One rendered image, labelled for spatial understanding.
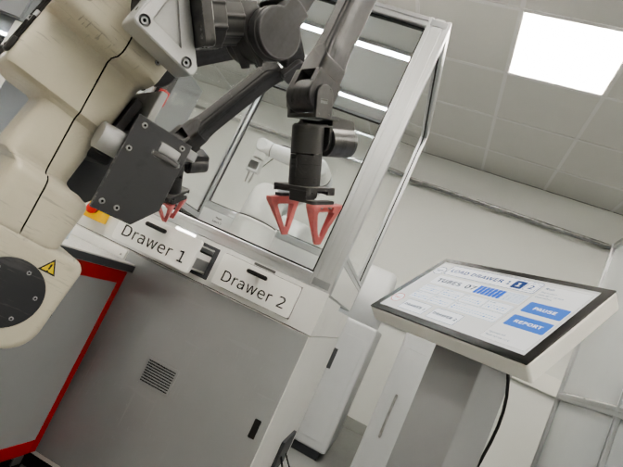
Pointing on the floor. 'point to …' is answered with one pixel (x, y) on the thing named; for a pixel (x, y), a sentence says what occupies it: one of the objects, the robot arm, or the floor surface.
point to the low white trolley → (55, 351)
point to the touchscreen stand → (450, 413)
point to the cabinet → (182, 379)
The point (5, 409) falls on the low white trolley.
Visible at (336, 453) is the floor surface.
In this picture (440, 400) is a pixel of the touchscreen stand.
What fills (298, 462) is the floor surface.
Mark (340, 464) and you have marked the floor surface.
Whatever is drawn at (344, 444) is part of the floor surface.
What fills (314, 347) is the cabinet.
